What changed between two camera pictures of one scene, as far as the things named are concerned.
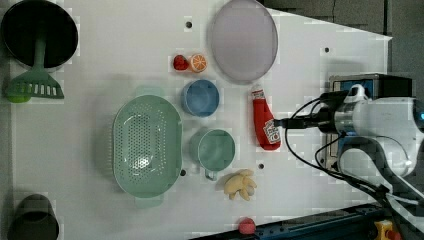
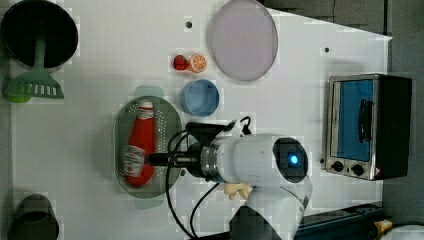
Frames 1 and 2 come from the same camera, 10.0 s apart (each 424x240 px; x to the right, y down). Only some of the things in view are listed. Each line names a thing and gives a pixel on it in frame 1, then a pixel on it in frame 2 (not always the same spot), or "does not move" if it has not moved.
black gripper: x=326 y=118 to x=191 y=159
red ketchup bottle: x=268 y=135 to x=142 y=141
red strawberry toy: x=180 y=62 does not move
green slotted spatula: x=35 y=82 does not move
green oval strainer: x=147 y=143 does not move
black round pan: x=28 y=20 does not move
